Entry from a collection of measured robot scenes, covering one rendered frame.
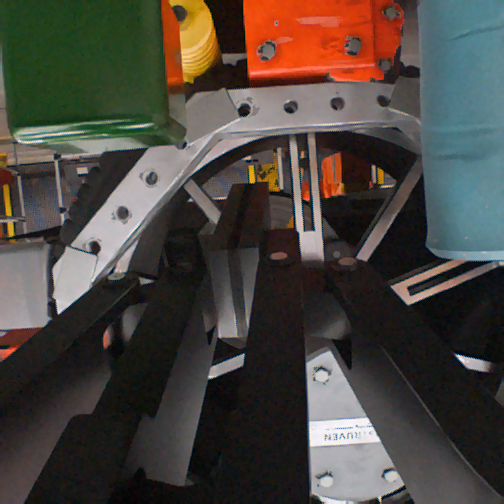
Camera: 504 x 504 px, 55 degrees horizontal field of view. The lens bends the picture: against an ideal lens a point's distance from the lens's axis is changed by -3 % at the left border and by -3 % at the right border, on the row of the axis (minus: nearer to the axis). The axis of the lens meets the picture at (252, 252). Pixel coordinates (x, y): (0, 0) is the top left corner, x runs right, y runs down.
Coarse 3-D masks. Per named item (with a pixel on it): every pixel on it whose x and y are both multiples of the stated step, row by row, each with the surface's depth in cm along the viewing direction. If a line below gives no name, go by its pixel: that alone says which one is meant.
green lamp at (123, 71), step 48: (0, 0) 11; (48, 0) 11; (96, 0) 11; (144, 0) 11; (0, 48) 11; (48, 48) 11; (96, 48) 11; (144, 48) 11; (48, 96) 11; (96, 96) 11; (144, 96) 11; (48, 144) 12; (96, 144) 13; (144, 144) 14
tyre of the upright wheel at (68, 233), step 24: (216, 72) 55; (240, 72) 55; (408, 72) 54; (96, 168) 57; (120, 168) 56; (96, 192) 56; (72, 216) 57; (72, 240) 57; (48, 288) 59; (48, 312) 59
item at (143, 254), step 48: (240, 144) 56; (288, 144) 58; (336, 144) 70; (384, 144) 58; (192, 192) 58; (144, 240) 61; (432, 288) 60; (480, 288) 67; (480, 336) 67; (192, 480) 61
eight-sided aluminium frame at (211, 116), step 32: (192, 96) 47; (224, 96) 47; (256, 96) 47; (288, 96) 47; (320, 96) 47; (352, 96) 47; (384, 96) 48; (416, 96) 46; (192, 128) 47; (224, 128) 47; (256, 128) 47; (288, 128) 48; (320, 128) 51; (352, 128) 52; (416, 128) 49; (160, 160) 48; (192, 160) 48; (128, 192) 48; (160, 192) 48; (96, 224) 48; (128, 224) 48; (64, 256) 49; (96, 256) 49; (64, 288) 49
